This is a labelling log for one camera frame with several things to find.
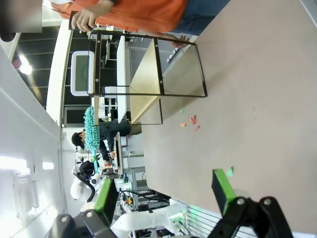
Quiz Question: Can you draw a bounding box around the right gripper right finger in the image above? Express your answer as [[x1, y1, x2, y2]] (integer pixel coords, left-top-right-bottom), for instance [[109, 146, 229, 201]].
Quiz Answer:
[[209, 168, 294, 238]]

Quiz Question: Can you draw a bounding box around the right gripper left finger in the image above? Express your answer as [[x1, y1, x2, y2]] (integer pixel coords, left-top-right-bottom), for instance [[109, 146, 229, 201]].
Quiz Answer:
[[47, 178, 119, 238]]

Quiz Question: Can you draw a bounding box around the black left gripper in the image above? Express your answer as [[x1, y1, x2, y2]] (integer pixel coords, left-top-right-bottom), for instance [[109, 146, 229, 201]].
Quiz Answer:
[[77, 160, 96, 180]]

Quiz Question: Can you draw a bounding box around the teal chenille duster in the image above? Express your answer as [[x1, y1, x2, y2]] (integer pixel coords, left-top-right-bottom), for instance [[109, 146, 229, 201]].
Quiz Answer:
[[83, 106, 103, 175]]

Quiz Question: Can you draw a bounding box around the person's left forearm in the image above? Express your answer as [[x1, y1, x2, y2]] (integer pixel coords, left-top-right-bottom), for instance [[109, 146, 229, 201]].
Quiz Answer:
[[148, 31, 177, 43]]

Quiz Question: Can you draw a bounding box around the two-tier wooden metal shelf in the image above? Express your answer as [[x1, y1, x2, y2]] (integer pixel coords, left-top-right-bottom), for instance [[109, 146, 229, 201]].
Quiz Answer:
[[86, 31, 208, 126]]

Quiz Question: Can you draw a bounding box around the person's right hand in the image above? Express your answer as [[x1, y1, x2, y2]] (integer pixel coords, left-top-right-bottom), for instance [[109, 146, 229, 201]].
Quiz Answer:
[[71, 8, 98, 33]]

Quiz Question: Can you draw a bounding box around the person's left hand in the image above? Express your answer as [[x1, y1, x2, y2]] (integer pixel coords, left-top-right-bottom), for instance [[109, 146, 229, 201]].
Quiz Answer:
[[170, 35, 191, 50]]

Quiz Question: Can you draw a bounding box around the computer monitor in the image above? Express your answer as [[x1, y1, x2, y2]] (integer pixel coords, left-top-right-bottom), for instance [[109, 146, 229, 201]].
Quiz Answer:
[[113, 131, 125, 176]]

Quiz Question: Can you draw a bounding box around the person in black cap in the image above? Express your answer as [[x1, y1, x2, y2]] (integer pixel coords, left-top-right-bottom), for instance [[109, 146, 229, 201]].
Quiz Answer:
[[71, 120, 132, 162]]

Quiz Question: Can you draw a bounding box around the white rounded box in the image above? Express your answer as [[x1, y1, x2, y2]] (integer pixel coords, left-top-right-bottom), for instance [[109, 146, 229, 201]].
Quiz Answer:
[[70, 51, 96, 97]]

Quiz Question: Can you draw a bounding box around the white side table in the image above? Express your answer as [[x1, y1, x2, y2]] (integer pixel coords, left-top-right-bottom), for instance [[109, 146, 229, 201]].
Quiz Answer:
[[115, 35, 132, 124]]

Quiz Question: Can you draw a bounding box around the white power strip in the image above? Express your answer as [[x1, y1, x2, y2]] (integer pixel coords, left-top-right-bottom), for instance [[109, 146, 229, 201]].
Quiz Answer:
[[166, 47, 180, 63]]

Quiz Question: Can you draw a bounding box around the person in orange hoodie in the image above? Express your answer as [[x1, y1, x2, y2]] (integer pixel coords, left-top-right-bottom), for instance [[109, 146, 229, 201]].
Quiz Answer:
[[51, 0, 231, 37]]

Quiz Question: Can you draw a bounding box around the black braided cable sleeve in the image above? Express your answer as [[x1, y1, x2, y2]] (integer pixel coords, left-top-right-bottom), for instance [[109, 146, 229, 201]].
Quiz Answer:
[[75, 172, 96, 203]]

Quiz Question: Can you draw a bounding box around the aluminium frame workbench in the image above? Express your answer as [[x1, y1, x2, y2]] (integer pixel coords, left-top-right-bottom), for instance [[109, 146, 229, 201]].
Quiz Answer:
[[120, 166, 172, 212]]

